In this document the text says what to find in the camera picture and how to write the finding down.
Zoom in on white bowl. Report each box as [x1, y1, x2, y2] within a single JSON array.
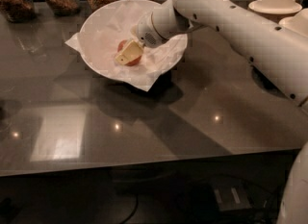
[[77, 0, 189, 79]]

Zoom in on black power adapter box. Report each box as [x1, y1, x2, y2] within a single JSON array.
[[212, 184, 251, 212]]

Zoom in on red apple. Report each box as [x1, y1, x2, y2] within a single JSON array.
[[116, 39, 143, 67]]

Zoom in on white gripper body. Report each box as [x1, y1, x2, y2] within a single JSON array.
[[131, 12, 167, 48]]

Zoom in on tall stack paper bowls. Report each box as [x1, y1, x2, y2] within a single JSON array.
[[248, 0, 302, 22]]

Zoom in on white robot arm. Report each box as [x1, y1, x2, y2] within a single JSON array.
[[131, 0, 308, 112]]

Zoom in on white paper liner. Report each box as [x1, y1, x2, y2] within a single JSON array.
[[64, 0, 189, 92]]

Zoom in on black cable on floor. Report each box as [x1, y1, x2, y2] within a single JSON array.
[[109, 178, 283, 224]]

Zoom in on glass jar dark granola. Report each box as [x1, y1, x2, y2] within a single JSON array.
[[0, 0, 36, 23]]

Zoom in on black tray under bowls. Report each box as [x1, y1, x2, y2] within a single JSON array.
[[251, 66, 285, 98]]

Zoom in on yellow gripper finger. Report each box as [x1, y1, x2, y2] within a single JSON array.
[[114, 38, 144, 66]]

